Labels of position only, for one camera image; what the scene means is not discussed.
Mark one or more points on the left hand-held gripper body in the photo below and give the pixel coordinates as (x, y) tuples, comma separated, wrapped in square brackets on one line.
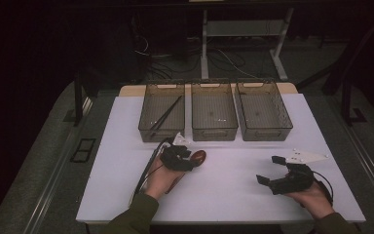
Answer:
[(173, 157)]

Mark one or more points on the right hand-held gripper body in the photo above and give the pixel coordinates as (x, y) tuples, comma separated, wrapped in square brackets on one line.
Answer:
[(297, 180)]

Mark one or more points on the brown wooden spoon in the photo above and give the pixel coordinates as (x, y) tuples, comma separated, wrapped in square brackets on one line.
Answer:
[(198, 157)]

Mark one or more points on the clear brown plastic basket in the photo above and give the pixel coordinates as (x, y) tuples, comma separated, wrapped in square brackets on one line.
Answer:
[(156, 107), (263, 110), (213, 110)]

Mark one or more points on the person's right hand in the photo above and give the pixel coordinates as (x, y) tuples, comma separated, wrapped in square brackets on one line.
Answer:
[(316, 201)]

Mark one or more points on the white table cover sheet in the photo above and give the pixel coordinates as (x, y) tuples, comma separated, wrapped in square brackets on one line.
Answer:
[(233, 201)]

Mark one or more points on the black metal stand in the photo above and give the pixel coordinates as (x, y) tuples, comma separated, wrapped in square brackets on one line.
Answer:
[(78, 104), (346, 104)]

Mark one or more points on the metal floor rail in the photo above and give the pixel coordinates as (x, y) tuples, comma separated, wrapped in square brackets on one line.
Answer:
[(373, 172), (48, 191)]

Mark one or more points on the white metal desk frame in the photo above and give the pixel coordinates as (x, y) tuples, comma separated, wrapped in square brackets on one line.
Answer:
[(204, 48)]

